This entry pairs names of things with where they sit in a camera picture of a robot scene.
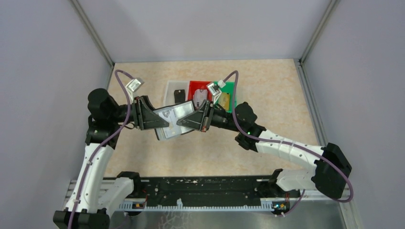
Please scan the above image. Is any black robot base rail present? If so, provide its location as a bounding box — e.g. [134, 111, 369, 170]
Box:
[117, 175, 301, 215]

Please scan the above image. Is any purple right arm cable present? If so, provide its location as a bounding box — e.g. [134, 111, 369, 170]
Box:
[223, 70, 354, 203]

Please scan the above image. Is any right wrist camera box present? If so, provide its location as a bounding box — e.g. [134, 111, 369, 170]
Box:
[206, 80, 226, 104]

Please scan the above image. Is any grey aluminium frame rail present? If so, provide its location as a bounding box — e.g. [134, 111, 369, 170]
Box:
[294, 0, 362, 229]

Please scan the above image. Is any gold VIP card stack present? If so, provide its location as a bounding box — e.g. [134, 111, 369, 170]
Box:
[218, 92, 231, 111]

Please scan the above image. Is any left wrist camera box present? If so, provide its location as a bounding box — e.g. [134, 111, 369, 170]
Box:
[125, 77, 144, 99]

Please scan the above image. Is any green plastic bin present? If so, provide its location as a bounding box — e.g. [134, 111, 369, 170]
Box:
[215, 82, 234, 113]

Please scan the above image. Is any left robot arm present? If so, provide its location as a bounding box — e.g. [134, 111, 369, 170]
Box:
[53, 88, 169, 229]

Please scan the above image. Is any silver VIP card stack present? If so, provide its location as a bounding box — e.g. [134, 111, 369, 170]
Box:
[192, 89, 208, 108]

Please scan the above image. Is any white plastic bin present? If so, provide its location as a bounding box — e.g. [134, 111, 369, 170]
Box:
[162, 80, 190, 106]

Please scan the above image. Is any red plastic bin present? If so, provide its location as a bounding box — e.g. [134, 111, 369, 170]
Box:
[187, 81, 212, 107]

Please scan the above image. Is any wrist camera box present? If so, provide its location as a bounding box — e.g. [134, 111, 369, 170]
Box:
[206, 80, 226, 104]
[125, 77, 144, 99]

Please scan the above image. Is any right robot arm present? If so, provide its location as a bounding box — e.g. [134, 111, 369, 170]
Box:
[177, 101, 354, 203]

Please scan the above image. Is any black VIP card stack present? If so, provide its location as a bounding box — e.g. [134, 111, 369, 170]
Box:
[173, 89, 186, 104]

